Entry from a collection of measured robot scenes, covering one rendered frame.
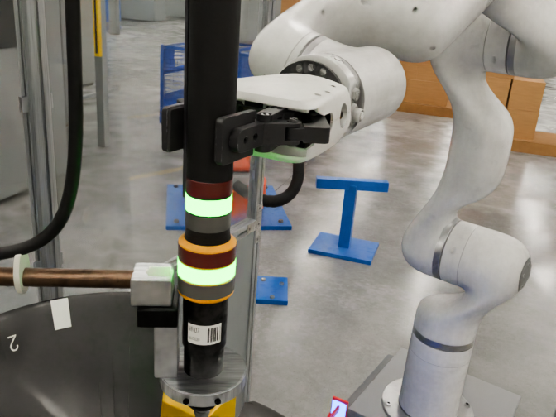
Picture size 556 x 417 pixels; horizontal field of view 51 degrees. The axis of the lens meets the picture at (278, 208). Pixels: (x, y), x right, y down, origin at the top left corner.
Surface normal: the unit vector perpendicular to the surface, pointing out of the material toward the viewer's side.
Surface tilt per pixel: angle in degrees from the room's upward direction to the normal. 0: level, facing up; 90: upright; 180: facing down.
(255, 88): 8
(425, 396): 90
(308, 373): 0
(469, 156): 96
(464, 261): 79
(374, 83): 68
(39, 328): 44
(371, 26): 116
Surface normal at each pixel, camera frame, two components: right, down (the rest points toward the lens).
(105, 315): 0.26, -0.52
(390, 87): 0.86, 0.05
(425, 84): -0.29, 0.32
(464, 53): -0.54, 0.51
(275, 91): 0.03, -0.89
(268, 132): 0.26, 0.37
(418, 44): -0.33, 0.70
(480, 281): -0.66, 0.26
